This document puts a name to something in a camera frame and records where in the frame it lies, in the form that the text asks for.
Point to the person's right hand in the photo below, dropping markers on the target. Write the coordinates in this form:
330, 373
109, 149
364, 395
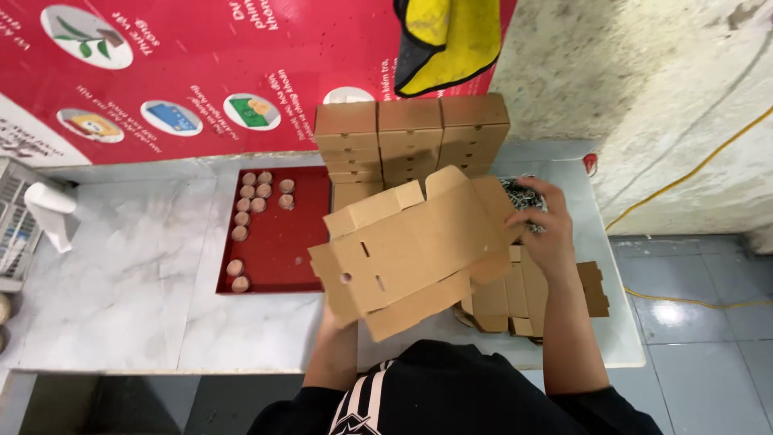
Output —
551, 238

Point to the person's left hand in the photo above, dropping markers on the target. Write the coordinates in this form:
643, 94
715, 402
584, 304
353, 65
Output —
336, 318

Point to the black and white shredded paper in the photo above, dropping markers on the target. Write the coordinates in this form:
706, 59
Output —
520, 198

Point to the brown cardboard box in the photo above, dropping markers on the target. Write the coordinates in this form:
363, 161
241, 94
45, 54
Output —
410, 251

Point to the stack of flat cardboard blanks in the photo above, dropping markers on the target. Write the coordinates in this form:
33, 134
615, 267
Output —
531, 299

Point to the small red clip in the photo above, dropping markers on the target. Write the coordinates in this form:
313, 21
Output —
590, 163

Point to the red tray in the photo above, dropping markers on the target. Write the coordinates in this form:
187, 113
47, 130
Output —
284, 241

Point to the person's black striped shirt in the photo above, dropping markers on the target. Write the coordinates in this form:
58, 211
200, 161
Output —
447, 392

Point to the stack of assembled cardboard boxes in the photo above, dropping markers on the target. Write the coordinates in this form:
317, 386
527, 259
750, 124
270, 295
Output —
410, 139

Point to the yellow cloth with black edge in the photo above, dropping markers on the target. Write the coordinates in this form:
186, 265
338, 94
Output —
450, 42

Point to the red printed poster board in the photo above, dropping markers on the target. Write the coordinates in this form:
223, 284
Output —
199, 66

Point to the white paper roll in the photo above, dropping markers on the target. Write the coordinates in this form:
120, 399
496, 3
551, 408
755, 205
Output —
51, 211

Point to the round brown object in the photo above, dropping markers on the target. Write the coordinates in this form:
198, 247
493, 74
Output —
3, 308

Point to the white plastic basket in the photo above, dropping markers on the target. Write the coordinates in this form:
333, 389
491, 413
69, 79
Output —
15, 223

